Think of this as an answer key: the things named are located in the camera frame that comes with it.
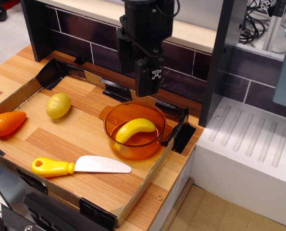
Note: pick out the orange transparent plastic pot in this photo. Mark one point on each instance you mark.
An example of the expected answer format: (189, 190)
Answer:
(142, 145)

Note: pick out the yellow-handled white toy knife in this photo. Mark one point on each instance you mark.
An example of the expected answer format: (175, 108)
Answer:
(47, 168)

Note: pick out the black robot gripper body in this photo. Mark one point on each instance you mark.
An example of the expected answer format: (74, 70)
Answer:
(147, 23)

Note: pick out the black caster wheel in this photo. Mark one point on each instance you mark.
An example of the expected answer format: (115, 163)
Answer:
(3, 14)

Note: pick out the yellow toy banana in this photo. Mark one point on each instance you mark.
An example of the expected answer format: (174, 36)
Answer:
(133, 127)

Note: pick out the dark grey vertical post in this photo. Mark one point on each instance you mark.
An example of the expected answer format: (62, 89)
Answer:
(227, 37)

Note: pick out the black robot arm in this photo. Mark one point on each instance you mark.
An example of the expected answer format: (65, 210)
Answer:
(145, 25)

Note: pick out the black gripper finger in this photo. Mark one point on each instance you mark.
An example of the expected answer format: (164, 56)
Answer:
(148, 76)
(126, 55)

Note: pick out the yellow-green toy potato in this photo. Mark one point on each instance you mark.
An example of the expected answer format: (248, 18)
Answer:
(58, 105)

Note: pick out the orange toy carrot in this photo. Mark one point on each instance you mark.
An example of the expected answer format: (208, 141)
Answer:
(10, 121)

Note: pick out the brass screw in table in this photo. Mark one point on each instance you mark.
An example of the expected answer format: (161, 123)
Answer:
(159, 197)

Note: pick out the white ridged drain board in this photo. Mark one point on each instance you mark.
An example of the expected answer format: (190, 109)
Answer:
(246, 135)

